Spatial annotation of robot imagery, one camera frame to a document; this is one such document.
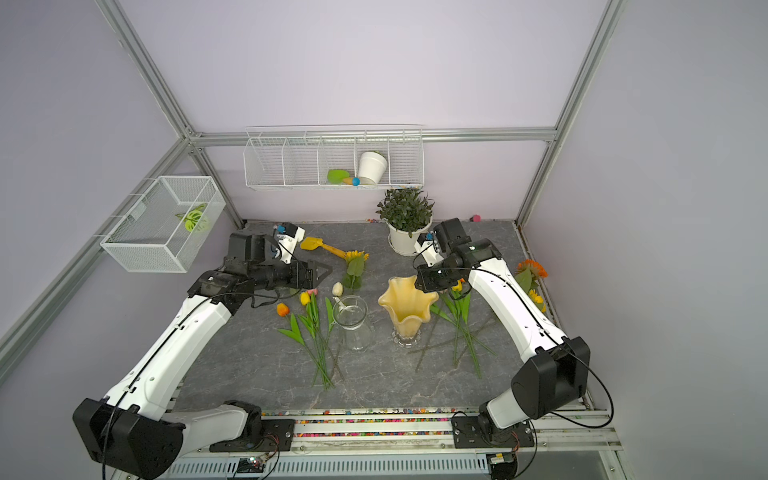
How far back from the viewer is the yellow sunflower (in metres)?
1.01

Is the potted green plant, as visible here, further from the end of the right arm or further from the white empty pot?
the end of the right arm

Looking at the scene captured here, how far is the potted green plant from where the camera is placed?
100cm

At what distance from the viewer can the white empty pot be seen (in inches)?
36.6

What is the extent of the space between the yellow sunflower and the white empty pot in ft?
0.89

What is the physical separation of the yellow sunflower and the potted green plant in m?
0.14

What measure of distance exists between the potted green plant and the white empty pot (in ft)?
0.35
